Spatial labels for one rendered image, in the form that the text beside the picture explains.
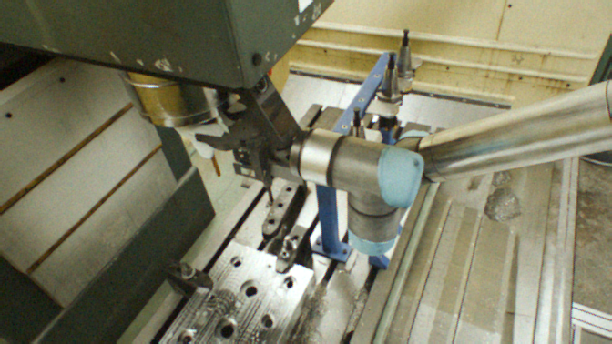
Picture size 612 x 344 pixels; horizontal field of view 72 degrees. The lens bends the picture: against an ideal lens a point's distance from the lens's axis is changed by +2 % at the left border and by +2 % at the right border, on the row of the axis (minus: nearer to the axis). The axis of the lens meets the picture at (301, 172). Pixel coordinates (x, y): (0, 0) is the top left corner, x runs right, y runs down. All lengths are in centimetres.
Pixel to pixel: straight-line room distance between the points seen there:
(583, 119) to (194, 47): 41
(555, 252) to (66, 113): 126
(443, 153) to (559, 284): 73
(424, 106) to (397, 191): 117
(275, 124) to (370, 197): 16
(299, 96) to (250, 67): 142
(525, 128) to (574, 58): 102
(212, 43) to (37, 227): 79
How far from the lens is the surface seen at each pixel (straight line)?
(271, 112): 56
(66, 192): 110
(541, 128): 56
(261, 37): 39
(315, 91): 179
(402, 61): 111
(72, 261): 120
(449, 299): 122
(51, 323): 128
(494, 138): 59
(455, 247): 135
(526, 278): 143
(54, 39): 55
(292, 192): 116
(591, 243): 250
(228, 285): 99
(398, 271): 112
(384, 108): 101
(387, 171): 52
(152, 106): 58
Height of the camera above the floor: 181
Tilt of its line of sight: 44 degrees down
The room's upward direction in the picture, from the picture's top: 9 degrees counter-clockwise
